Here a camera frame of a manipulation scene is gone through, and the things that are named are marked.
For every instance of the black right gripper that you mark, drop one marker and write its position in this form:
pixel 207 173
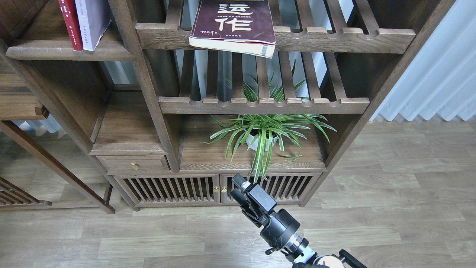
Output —
pixel 257 205

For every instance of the maroon book white characters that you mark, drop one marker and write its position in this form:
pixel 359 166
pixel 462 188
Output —
pixel 242 26

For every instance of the white lavender book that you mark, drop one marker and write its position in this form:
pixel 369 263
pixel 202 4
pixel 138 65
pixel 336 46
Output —
pixel 94 18

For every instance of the red cover book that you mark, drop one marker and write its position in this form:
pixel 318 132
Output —
pixel 70 15

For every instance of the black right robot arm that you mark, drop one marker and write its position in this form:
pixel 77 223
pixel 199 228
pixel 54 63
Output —
pixel 298 252

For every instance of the right slatted cabinet door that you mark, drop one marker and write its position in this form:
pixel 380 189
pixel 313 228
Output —
pixel 285 188

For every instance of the slatted cabinet door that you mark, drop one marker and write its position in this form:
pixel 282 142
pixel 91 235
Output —
pixel 171 191
pixel 285 188

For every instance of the white plant pot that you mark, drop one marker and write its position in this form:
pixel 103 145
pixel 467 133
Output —
pixel 253 140

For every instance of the green spider plant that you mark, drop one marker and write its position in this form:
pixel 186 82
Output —
pixel 264 131

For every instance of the left slatted cabinet door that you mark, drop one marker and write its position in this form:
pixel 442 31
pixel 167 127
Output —
pixel 171 191

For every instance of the small wooden drawer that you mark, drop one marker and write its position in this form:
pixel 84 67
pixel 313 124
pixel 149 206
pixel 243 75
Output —
pixel 121 165

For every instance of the brass drawer knob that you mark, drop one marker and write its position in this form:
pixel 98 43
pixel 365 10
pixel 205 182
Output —
pixel 134 166

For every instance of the dark wooden bookshelf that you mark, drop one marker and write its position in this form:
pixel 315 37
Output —
pixel 146 91

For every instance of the white pleated curtain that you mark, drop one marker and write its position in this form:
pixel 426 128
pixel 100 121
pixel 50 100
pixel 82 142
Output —
pixel 441 80

